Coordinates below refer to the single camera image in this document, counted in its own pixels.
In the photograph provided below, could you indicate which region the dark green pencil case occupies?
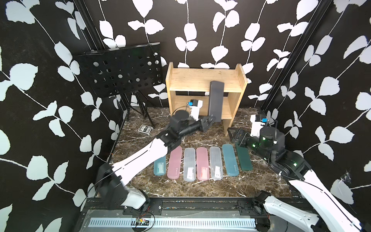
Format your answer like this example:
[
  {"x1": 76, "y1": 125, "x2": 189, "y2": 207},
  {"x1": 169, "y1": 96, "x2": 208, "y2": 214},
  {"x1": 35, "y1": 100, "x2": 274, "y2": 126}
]
[{"x1": 235, "y1": 143, "x2": 253, "y2": 171}]

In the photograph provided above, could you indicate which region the dark grey pencil case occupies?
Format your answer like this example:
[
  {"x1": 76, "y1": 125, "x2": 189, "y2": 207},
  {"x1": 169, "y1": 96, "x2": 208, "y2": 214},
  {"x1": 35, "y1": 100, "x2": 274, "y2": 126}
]
[{"x1": 208, "y1": 81, "x2": 224, "y2": 122}]

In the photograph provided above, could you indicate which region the teal pencil case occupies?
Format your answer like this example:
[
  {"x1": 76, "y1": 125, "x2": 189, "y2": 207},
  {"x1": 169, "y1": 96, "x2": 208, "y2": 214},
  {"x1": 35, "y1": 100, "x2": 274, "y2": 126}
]
[{"x1": 222, "y1": 144, "x2": 239, "y2": 177}]

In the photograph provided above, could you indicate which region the clear white pencil case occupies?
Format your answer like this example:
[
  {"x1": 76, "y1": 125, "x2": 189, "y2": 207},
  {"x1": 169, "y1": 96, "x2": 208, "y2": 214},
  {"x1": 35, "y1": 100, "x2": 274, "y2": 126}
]
[{"x1": 210, "y1": 147, "x2": 223, "y2": 180}]

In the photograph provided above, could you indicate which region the frosted white pencil case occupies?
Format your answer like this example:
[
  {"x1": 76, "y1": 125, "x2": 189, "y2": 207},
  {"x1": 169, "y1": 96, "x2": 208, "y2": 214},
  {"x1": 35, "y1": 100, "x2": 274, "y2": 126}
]
[{"x1": 183, "y1": 148, "x2": 196, "y2": 182}]

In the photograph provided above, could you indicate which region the pink pencil case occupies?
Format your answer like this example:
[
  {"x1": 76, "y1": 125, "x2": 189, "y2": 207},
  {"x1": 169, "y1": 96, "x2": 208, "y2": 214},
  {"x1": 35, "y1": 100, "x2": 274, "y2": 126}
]
[
  {"x1": 196, "y1": 147, "x2": 210, "y2": 181},
  {"x1": 167, "y1": 146, "x2": 182, "y2": 180}
]

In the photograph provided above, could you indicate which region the light blue pencil case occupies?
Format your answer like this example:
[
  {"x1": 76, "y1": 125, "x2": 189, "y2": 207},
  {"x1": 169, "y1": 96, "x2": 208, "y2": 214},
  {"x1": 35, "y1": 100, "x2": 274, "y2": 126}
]
[{"x1": 154, "y1": 156, "x2": 166, "y2": 176}]

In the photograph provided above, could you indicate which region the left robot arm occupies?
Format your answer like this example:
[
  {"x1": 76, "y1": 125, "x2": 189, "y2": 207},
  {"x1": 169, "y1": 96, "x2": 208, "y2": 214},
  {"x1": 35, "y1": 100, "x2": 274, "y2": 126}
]
[{"x1": 94, "y1": 110, "x2": 216, "y2": 210}]

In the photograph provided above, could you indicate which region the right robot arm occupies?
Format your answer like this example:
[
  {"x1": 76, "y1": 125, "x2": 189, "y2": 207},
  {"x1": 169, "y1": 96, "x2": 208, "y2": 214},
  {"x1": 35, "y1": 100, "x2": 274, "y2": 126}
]
[{"x1": 228, "y1": 126, "x2": 371, "y2": 232}]

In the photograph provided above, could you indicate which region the wooden two-tier shelf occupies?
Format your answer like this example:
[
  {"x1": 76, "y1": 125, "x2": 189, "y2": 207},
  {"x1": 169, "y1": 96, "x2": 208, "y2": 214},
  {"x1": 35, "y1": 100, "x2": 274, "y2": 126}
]
[{"x1": 166, "y1": 62, "x2": 250, "y2": 136}]

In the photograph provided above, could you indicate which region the black white tag card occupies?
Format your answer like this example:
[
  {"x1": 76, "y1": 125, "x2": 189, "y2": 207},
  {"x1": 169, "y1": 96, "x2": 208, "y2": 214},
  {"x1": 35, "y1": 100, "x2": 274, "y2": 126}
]
[{"x1": 138, "y1": 125, "x2": 154, "y2": 135}]

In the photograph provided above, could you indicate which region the black perforated music stand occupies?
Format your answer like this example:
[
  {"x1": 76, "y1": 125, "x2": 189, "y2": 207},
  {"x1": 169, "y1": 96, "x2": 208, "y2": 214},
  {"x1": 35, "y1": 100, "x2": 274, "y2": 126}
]
[{"x1": 72, "y1": 42, "x2": 163, "y2": 119}]

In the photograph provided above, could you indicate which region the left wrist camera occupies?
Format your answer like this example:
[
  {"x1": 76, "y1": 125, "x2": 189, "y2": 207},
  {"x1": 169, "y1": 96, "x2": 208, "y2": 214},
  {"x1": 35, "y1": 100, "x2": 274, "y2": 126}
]
[{"x1": 187, "y1": 99, "x2": 203, "y2": 121}]

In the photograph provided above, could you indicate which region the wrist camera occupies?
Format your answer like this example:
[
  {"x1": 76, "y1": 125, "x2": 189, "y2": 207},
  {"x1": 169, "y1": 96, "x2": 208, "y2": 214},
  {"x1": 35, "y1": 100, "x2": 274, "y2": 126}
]
[
  {"x1": 187, "y1": 99, "x2": 203, "y2": 121},
  {"x1": 250, "y1": 114, "x2": 268, "y2": 137}
]

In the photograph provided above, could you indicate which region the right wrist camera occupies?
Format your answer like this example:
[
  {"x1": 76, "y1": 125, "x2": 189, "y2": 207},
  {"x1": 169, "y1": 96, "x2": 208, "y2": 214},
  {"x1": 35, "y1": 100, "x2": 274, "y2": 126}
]
[{"x1": 250, "y1": 114, "x2": 268, "y2": 137}]

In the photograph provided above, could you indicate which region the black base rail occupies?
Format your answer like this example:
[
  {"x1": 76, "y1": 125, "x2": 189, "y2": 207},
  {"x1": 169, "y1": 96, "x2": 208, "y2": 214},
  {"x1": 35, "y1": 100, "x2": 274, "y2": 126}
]
[{"x1": 81, "y1": 197, "x2": 317, "y2": 217}]

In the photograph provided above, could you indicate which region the white slotted cable duct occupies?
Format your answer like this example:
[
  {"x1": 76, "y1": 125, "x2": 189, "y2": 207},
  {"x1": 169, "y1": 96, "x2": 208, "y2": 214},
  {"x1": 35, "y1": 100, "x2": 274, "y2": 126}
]
[{"x1": 88, "y1": 217, "x2": 257, "y2": 230}]

